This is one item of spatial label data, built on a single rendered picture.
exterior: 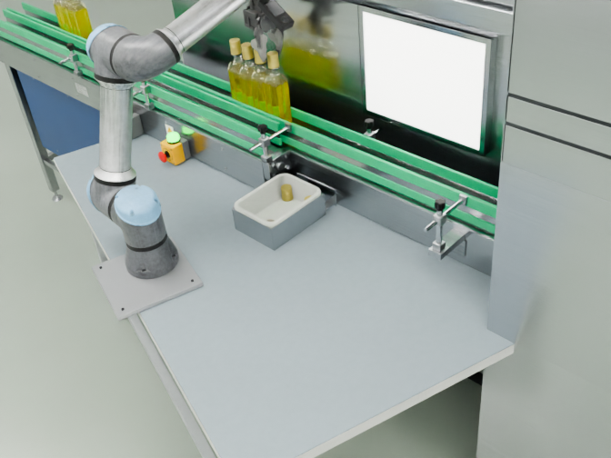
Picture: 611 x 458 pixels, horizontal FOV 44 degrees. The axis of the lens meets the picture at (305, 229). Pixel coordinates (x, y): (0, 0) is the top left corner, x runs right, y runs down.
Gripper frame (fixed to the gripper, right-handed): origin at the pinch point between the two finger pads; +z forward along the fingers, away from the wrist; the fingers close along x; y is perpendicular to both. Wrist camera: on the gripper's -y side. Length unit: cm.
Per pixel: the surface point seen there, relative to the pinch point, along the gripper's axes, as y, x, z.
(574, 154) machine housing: -109, 14, -17
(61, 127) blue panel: 130, 24, 63
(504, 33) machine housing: -69, -18, -19
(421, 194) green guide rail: -59, 0, 24
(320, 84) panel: -6.5, -12.6, 12.5
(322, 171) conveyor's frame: -23.6, 4.2, 29.6
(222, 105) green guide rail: 20.2, 7.8, 20.9
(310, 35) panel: -3.8, -12.4, -2.9
